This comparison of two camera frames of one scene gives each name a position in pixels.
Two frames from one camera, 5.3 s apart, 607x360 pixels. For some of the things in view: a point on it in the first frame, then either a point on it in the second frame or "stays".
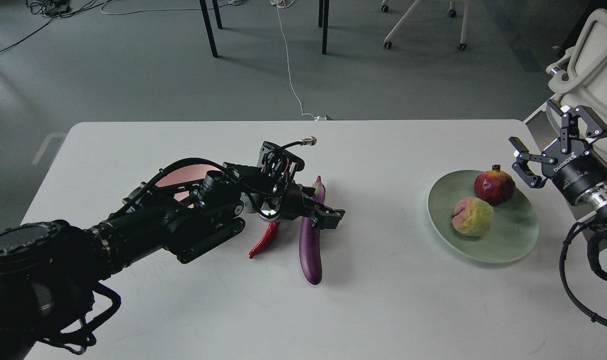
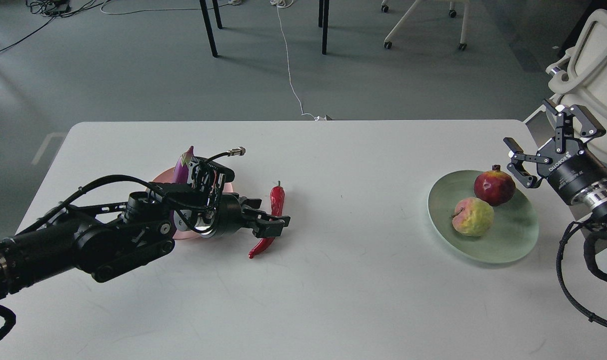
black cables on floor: [53, 9] stays
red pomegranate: [495, 187] stays
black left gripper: [285, 201] -> [232, 210]
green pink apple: [472, 216] stays
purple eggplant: [309, 240] -> [180, 176]
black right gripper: [581, 175] stays
